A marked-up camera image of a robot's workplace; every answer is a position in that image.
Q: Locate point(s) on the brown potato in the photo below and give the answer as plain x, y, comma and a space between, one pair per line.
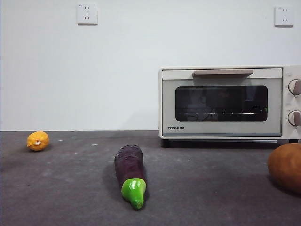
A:
287, 167

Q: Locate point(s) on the cream Toshiba toaster oven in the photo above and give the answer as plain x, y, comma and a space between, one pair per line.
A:
290, 101

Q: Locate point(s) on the cream oven knob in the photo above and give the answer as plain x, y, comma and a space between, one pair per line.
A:
294, 86
294, 118

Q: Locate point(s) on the purple eggplant with green stem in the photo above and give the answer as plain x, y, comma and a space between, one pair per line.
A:
129, 164

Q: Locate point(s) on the yellow corn cob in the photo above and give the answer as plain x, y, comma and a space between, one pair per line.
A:
37, 141

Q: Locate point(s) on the white wall socket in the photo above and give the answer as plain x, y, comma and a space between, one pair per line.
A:
283, 16
87, 14

